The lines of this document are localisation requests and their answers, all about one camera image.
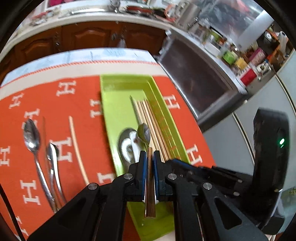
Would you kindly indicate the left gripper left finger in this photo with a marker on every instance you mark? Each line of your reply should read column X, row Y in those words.
column 97, row 212

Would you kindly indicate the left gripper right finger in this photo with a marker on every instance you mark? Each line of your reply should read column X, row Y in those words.
column 164, row 180

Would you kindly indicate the steel soup spoon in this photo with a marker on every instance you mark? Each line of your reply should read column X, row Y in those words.
column 125, row 147

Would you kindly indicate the steel fork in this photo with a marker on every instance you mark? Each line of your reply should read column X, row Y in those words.
column 52, row 155

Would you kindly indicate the white ceramic spoon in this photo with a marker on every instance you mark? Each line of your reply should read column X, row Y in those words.
column 135, row 145

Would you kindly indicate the red-banded bamboo chopstick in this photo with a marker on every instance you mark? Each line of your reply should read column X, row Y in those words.
column 159, row 129
column 146, row 119
column 158, row 143

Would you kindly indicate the small steel spoon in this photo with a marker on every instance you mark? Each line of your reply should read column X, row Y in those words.
column 144, row 135

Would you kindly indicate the large steel spoon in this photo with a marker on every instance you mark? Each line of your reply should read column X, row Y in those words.
column 31, row 138

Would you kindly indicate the twisted metal chopstick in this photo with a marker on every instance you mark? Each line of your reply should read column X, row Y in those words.
column 137, row 111

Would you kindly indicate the orange H-pattern cloth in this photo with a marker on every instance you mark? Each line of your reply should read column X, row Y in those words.
column 56, row 93

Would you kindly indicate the red white canister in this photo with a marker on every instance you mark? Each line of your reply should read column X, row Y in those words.
column 248, row 76

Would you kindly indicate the grey cabinet with mesh doors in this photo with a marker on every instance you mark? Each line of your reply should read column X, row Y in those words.
column 207, row 85

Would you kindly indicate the green plastic tray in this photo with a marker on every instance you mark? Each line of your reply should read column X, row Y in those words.
column 117, row 90

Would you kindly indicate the green label bottle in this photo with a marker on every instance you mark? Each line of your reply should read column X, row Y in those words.
column 229, row 57

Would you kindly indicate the red frying pan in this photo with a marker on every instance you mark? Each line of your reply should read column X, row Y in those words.
column 139, row 10

